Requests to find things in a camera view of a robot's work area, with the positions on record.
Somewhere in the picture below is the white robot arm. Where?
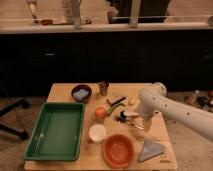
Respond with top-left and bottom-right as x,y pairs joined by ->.
136,82 -> 213,142

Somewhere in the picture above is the dark purple bowl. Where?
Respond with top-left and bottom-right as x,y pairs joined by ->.
71,84 -> 92,103

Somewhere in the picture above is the red bowl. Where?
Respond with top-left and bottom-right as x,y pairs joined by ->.
102,134 -> 134,169

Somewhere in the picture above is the metal cup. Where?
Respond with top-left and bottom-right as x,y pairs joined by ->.
98,81 -> 109,96

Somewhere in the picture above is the black and tan block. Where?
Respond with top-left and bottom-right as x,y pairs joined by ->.
106,95 -> 126,106

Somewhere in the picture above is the blue sponge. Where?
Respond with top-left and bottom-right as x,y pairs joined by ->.
73,89 -> 89,101

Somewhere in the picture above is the orange fruit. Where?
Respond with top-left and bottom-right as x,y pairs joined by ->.
95,107 -> 107,119

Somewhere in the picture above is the yellow banana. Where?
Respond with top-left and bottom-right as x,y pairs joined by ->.
128,92 -> 138,105

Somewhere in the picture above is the white cup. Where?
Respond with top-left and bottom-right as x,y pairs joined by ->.
89,124 -> 106,143

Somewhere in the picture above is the green plastic tray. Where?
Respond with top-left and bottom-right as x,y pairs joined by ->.
24,102 -> 85,161

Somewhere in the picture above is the grey folded cloth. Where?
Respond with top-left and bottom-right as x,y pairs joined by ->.
138,139 -> 165,162

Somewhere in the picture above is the small red dish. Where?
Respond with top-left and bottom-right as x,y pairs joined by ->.
40,19 -> 53,25

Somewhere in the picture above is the black office chair base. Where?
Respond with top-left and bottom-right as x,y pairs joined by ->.
0,98 -> 30,140

